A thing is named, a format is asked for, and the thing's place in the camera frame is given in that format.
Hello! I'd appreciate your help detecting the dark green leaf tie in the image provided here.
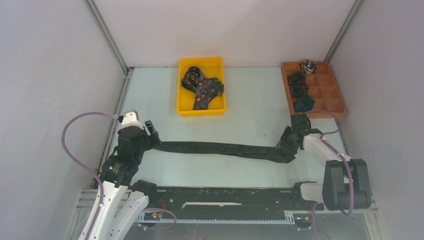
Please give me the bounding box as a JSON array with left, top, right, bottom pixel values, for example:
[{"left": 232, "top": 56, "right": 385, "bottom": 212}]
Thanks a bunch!
[{"left": 153, "top": 141, "right": 298, "bottom": 164}]

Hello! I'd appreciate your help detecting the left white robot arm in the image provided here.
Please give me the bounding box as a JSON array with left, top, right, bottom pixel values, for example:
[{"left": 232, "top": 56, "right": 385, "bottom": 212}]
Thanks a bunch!
[{"left": 79, "top": 120, "right": 161, "bottom": 240}]

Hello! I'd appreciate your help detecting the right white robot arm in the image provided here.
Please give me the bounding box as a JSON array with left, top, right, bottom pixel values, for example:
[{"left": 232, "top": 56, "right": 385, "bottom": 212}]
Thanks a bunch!
[{"left": 277, "top": 113, "right": 372, "bottom": 215}]

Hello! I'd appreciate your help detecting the teal rolled tie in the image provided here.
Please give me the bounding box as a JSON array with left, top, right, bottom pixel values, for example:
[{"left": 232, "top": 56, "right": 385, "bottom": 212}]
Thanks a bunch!
[{"left": 293, "top": 94, "right": 315, "bottom": 113}]

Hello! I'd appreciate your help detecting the dark rolled tie middle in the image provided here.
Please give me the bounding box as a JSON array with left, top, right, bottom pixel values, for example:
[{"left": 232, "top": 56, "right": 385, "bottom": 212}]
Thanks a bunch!
[{"left": 290, "top": 82, "right": 310, "bottom": 99}]

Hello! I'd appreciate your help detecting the dark rolled tie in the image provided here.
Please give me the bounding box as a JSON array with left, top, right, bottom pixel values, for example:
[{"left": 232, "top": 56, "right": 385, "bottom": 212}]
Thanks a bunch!
[
  {"left": 287, "top": 71, "right": 306, "bottom": 86},
  {"left": 290, "top": 82, "right": 310, "bottom": 99}
]

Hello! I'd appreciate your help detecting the brown wooden compartment tray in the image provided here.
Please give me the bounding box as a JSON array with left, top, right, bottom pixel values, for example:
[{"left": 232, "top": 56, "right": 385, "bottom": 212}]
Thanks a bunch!
[{"left": 281, "top": 62, "right": 348, "bottom": 119}]

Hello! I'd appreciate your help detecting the dark rolled tie upper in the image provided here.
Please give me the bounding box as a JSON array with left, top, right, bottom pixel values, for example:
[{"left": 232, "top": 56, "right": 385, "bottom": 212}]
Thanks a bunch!
[{"left": 287, "top": 71, "right": 306, "bottom": 86}]

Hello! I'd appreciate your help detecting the white patterned rolled tie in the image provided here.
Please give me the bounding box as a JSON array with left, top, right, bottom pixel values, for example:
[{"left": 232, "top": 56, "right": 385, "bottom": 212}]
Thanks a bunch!
[{"left": 299, "top": 59, "right": 318, "bottom": 74}]

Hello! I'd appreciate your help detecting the floral paisley tie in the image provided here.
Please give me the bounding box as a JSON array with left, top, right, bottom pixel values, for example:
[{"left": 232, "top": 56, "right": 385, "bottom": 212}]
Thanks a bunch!
[{"left": 181, "top": 66, "right": 216, "bottom": 111}]

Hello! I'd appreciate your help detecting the dark green floral tie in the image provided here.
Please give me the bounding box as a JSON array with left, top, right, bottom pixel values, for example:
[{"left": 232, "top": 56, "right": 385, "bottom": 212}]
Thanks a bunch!
[{"left": 209, "top": 77, "right": 225, "bottom": 98}]

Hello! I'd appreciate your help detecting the yellow plastic bin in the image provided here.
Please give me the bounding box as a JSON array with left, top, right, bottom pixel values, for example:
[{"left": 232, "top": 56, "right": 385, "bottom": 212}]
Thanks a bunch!
[{"left": 176, "top": 57, "right": 227, "bottom": 117}]

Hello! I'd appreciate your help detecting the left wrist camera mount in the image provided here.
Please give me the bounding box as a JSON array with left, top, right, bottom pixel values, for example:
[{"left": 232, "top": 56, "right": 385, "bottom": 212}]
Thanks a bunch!
[{"left": 118, "top": 109, "right": 143, "bottom": 129}]

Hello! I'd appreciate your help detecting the aluminium frame rail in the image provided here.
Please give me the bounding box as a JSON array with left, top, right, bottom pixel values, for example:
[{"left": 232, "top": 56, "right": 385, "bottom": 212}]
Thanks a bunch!
[{"left": 76, "top": 188, "right": 379, "bottom": 224}]

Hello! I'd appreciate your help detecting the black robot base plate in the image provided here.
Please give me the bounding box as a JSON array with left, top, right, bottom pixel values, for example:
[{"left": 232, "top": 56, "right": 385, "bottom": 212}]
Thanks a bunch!
[{"left": 148, "top": 186, "right": 313, "bottom": 222}]

